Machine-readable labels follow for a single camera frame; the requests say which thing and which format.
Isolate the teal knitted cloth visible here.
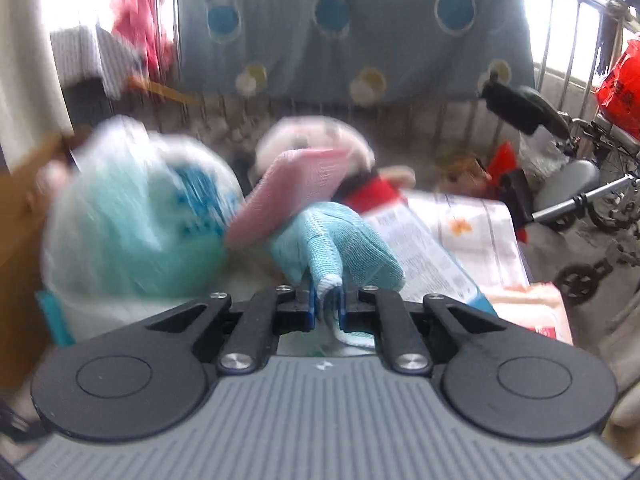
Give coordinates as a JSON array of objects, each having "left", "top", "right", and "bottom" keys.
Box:
[{"left": 267, "top": 202, "right": 405, "bottom": 356}]

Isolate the pink knitted cloth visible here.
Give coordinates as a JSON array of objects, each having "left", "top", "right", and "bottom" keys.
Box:
[{"left": 224, "top": 148, "right": 350, "bottom": 249}]

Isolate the large printed carton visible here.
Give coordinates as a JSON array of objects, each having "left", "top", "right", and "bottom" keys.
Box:
[{"left": 363, "top": 191, "right": 529, "bottom": 313}]

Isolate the white panda plush toy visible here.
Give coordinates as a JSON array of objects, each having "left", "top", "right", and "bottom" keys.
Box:
[{"left": 253, "top": 116, "right": 416, "bottom": 212}]

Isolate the pink wet wipes pack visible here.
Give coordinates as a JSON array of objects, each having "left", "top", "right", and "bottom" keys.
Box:
[{"left": 484, "top": 283, "right": 574, "bottom": 344}]

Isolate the white plastic bag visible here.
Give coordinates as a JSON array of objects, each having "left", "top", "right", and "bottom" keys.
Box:
[{"left": 41, "top": 116, "right": 244, "bottom": 341}]

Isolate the cardboard box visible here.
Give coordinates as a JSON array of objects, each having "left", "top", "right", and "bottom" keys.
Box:
[{"left": 0, "top": 127, "right": 91, "bottom": 398}]

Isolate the blue dotted quilt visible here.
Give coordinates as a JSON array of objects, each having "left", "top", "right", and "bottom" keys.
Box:
[{"left": 176, "top": 0, "right": 534, "bottom": 106}]

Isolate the white curtain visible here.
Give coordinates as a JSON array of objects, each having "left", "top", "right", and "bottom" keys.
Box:
[{"left": 1, "top": 0, "right": 72, "bottom": 169}]

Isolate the polka dot cloth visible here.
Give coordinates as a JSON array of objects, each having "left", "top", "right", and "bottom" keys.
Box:
[{"left": 50, "top": 25, "right": 142, "bottom": 101}]

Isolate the pink hanging garment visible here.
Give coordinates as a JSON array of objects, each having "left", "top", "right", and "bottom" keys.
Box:
[{"left": 112, "top": 0, "right": 174, "bottom": 81}]

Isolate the red plastic bag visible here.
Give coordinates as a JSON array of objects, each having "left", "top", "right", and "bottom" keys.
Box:
[{"left": 596, "top": 38, "right": 640, "bottom": 139}]

